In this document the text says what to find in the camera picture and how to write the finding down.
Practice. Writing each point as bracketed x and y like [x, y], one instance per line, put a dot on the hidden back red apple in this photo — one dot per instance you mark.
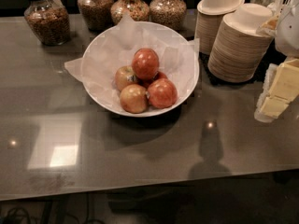
[159, 75]

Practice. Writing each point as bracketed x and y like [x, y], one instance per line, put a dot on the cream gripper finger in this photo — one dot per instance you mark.
[280, 88]
[268, 27]

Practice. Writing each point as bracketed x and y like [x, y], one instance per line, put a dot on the glass cereal jar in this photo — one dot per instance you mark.
[138, 10]
[96, 13]
[170, 13]
[49, 21]

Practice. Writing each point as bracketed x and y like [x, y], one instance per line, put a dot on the front left yellow-red apple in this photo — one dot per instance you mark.
[134, 99]

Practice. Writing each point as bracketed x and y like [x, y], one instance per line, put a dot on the yellow-red apple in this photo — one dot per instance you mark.
[125, 76]
[134, 99]

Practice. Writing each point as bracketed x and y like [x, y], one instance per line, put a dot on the white bowl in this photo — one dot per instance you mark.
[102, 87]

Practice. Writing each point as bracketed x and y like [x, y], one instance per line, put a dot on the white paper liner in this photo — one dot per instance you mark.
[109, 52]

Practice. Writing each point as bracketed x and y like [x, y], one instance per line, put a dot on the left glass cereal jar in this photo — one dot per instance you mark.
[49, 21]

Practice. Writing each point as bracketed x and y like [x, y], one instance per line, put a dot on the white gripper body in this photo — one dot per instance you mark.
[289, 32]

